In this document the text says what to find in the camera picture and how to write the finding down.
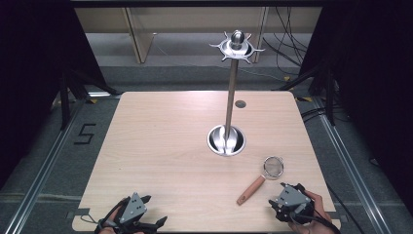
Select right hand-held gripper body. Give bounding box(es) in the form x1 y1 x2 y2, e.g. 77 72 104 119
274 182 316 225

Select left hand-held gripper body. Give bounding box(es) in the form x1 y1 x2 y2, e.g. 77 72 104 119
95 192 158 234

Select mesh strainer with wooden handle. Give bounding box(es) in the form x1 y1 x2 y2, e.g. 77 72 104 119
236 155 285 207

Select silver metal utensil rack stand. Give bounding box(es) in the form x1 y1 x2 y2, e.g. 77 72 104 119
208 29 266 158

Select person's left hand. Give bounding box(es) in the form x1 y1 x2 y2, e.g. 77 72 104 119
96 205 144 234

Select person's right hand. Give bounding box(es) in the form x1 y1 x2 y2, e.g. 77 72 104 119
287 190 337 234

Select black metal stand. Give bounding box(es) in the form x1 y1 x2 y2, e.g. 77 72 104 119
278 60 337 127
57 68 122 132

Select wooden furniture panel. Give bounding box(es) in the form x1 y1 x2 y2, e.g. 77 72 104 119
122 7 158 64
251 7 271 64

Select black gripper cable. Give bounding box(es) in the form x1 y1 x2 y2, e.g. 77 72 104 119
288 213 342 234
79 214 106 228

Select aluminium floor rail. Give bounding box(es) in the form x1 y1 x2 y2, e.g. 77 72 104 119
311 97 390 234
2 98 86 234

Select black floor cables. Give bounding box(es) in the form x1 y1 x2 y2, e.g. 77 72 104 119
300 106 329 124

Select bundle of black hanging cables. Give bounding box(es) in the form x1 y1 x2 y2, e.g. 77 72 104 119
262 7 310 68

